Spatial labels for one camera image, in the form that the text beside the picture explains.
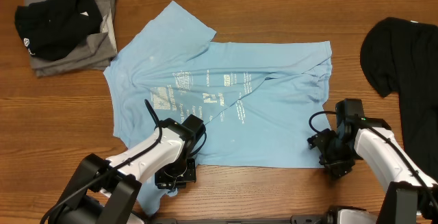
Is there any folded grey garment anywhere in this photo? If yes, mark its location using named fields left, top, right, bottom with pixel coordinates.
left=24, top=0, right=117, bottom=77

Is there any folded black polo shirt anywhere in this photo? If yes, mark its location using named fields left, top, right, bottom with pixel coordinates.
left=14, top=0, right=103, bottom=62

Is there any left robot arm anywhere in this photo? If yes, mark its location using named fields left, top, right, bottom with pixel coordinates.
left=41, top=115, right=206, bottom=224

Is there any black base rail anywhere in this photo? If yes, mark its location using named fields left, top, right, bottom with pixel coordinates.
left=147, top=214, right=324, bottom=224

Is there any black garment at right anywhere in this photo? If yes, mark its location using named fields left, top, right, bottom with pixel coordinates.
left=360, top=17, right=437, bottom=179

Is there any light blue t-shirt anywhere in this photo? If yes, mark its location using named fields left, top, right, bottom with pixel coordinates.
left=103, top=0, right=333, bottom=216

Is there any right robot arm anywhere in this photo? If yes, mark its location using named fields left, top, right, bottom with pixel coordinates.
left=307, top=99, right=437, bottom=224

